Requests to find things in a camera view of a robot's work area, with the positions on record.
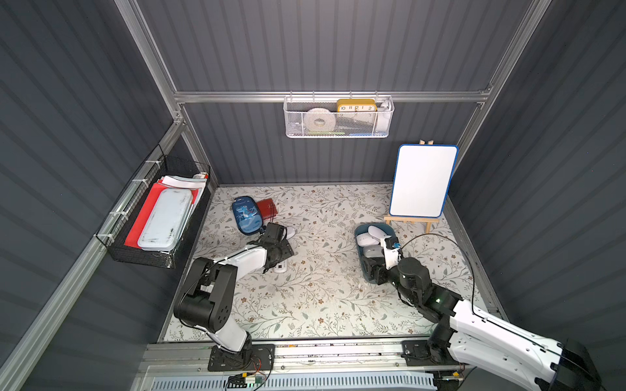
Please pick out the small circuit board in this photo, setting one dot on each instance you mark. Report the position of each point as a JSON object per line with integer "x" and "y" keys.
{"x": 245, "y": 380}

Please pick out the yellow clock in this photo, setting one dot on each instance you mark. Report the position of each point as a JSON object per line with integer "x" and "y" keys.
{"x": 356, "y": 105}

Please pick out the white mouse row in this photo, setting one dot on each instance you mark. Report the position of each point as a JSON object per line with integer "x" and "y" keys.
{"x": 290, "y": 232}

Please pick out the black wire side basket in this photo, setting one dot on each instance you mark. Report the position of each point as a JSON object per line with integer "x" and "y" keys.
{"x": 117, "y": 225}

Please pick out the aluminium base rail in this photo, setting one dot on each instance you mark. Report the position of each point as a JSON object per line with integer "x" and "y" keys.
{"x": 292, "y": 356}

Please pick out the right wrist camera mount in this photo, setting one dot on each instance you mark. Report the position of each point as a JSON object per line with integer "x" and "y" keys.
{"x": 391, "y": 251}

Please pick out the white tape roll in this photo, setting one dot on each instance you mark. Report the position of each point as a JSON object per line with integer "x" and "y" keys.
{"x": 319, "y": 120}

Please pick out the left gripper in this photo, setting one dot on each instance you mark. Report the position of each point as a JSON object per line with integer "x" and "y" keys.
{"x": 274, "y": 234}

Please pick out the white wire wall basket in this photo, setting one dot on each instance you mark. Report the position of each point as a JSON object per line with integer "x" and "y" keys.
{"x": 349, "y": 124}

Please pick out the white papers in basket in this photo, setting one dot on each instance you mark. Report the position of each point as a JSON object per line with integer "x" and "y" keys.
{"x": 183, "y": 183}

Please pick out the red wallet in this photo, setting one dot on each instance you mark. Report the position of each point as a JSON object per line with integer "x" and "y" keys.
{"x": 267, "y": 209}

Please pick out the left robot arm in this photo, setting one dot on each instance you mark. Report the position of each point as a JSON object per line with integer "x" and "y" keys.
{"x": 207, "y": 295}

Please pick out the white board blue frame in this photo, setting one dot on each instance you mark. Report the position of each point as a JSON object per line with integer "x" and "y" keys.
{"x": 423, "y": 181}

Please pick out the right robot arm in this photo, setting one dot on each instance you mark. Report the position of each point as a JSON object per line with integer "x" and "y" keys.
{"x": 467, "y": 335}

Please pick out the white plastic tray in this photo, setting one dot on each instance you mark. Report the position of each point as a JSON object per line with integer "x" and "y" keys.
{"x": 166, "y": 221}

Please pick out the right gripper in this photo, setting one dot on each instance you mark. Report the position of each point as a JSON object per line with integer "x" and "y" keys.
{"x": 374, "y": 266}

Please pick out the teal plastic storage box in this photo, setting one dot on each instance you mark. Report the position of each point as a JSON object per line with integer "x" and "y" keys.
{"x": 364, "y": 228}

